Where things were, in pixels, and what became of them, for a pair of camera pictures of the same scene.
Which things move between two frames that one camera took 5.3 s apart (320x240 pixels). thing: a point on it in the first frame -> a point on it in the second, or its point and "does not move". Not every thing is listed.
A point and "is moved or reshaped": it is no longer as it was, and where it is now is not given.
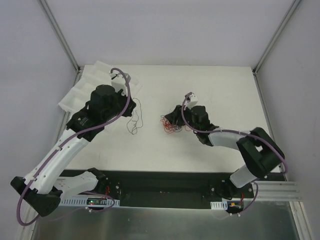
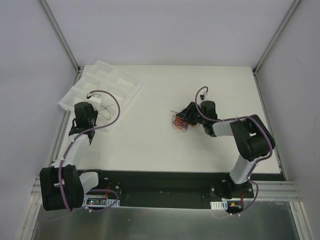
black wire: [136, 121] is moved or reshaped
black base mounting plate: [168, 189] does not move
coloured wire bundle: [169, 128] is moved or reshaped
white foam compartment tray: [98, 73] does not move
